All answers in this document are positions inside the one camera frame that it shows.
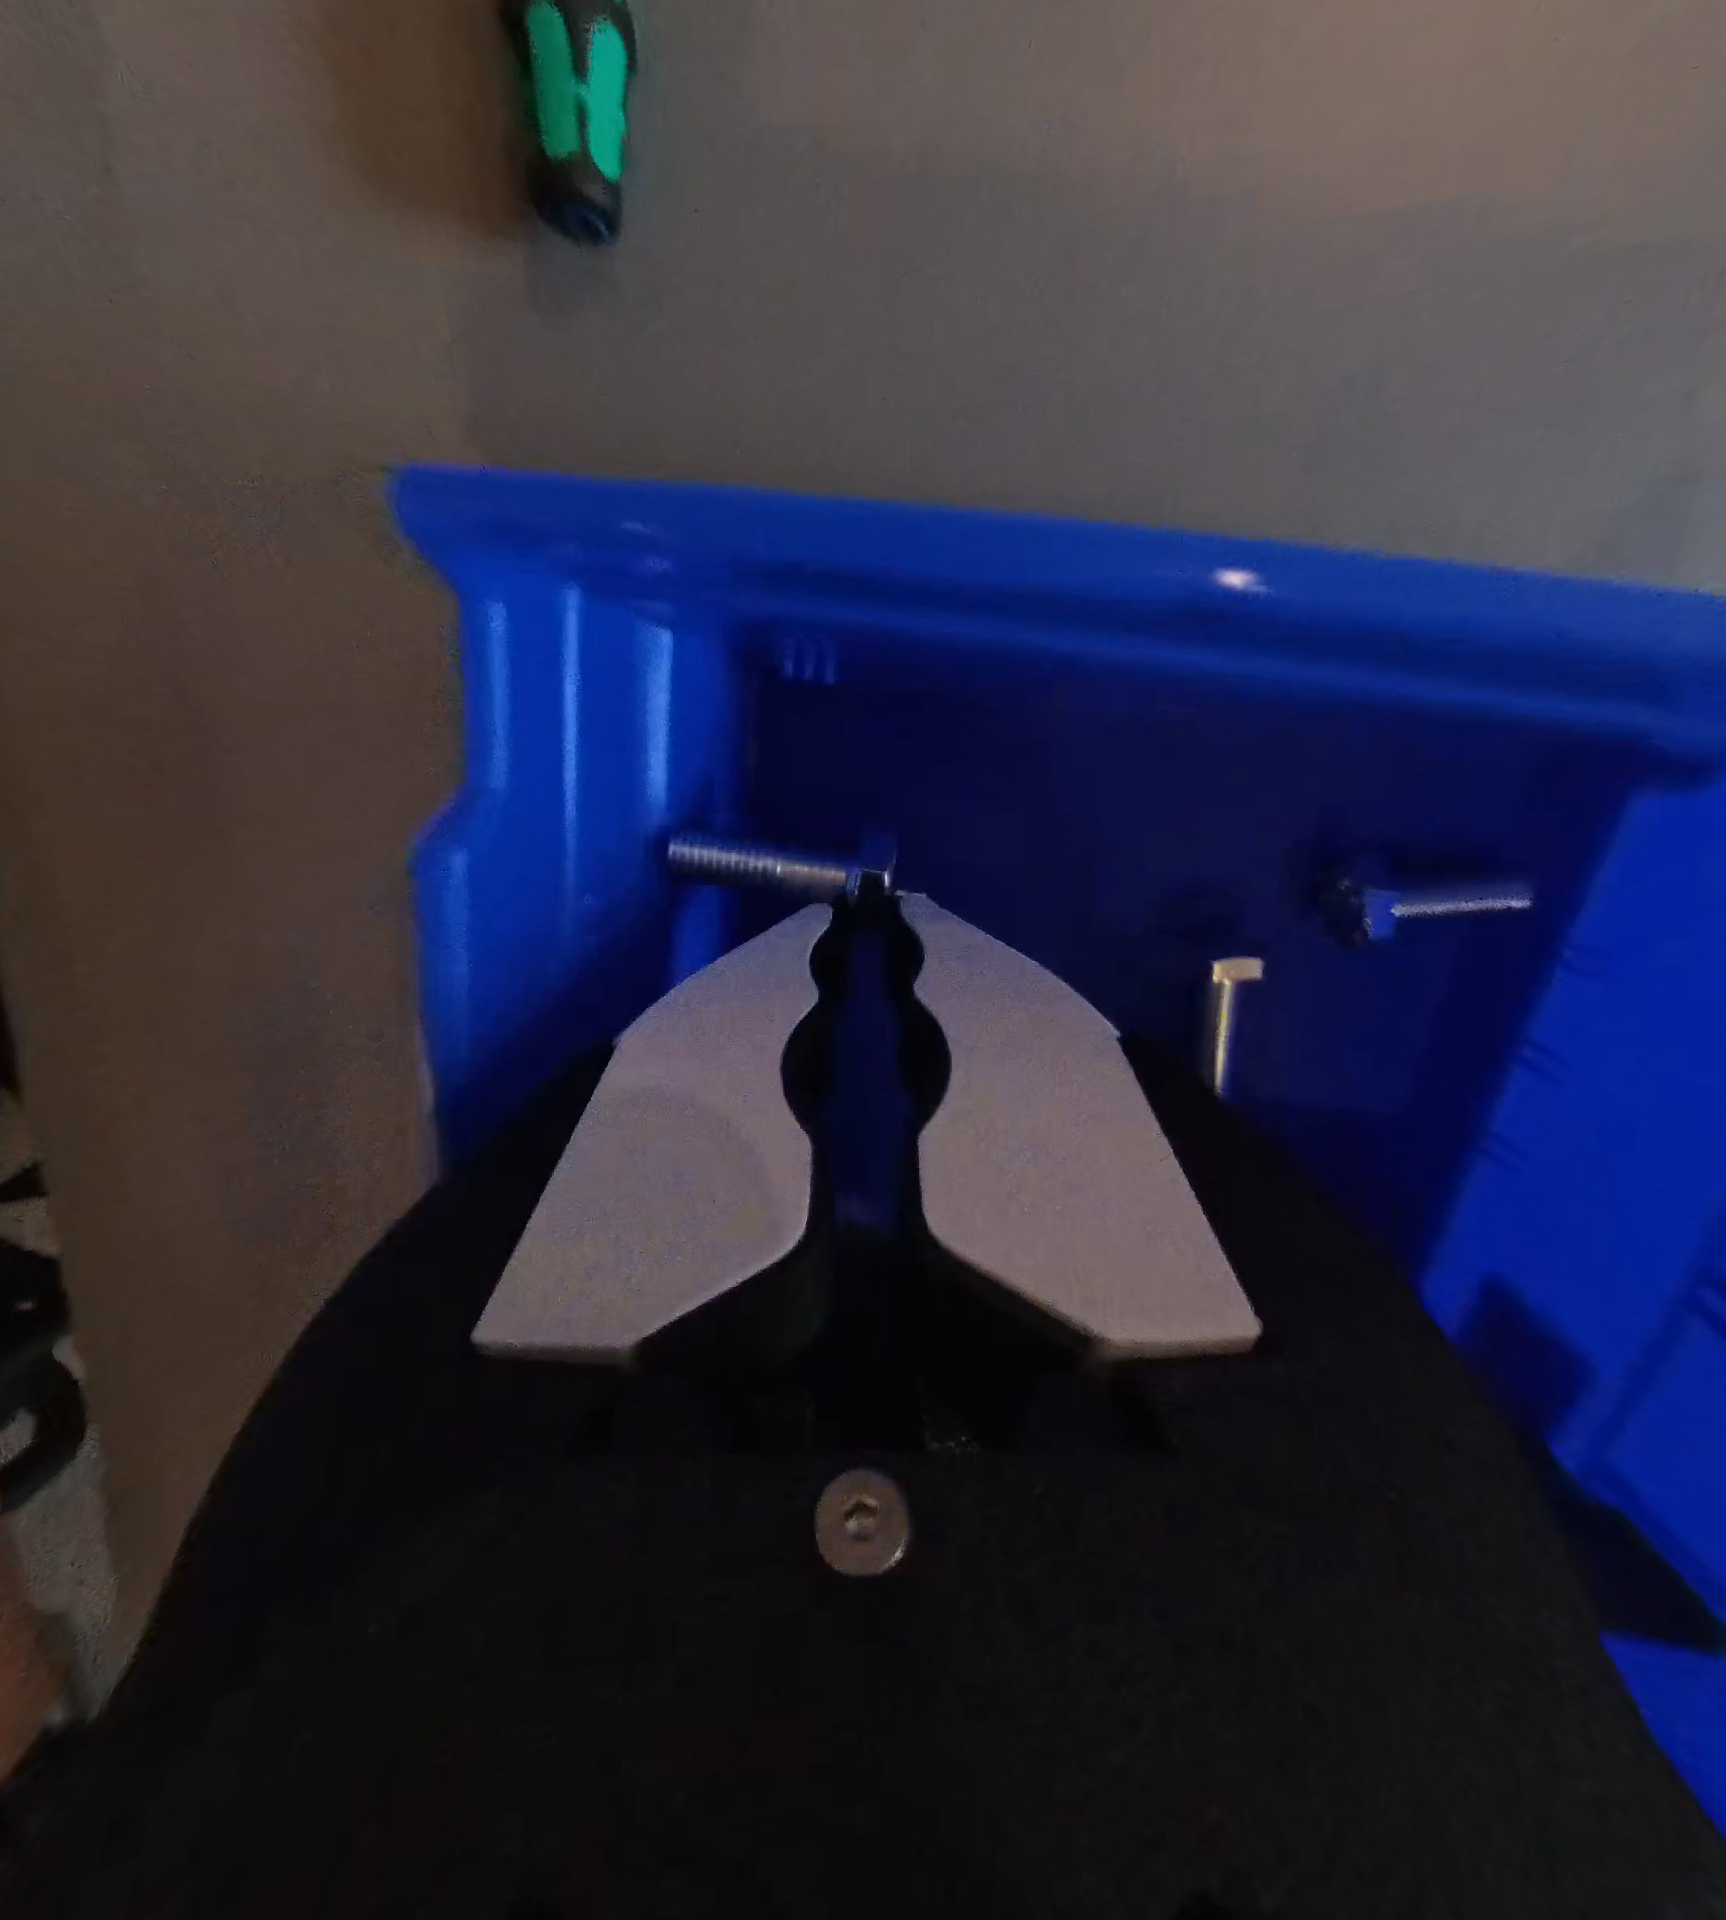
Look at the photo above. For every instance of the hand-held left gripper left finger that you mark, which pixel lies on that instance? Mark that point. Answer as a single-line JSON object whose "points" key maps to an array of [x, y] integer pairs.
{"points": [[653, 1170]]}

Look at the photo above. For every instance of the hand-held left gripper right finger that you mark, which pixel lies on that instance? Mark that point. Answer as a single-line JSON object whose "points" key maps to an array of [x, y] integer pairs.
{"points": [[1073, 1170]]}

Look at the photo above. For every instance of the silver hex bolt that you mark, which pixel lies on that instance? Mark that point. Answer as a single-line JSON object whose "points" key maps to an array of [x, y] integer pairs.
{"points": [[758, 867], [1230, 1020]]}

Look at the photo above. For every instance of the blue plastic bin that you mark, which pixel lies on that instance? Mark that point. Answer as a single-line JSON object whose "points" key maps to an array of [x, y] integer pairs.
{"points": [[1102, 720]]}

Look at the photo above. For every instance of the bolt with black knob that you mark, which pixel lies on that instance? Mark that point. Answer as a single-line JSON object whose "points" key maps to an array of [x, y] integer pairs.
{"points": [[1462, 903]]}

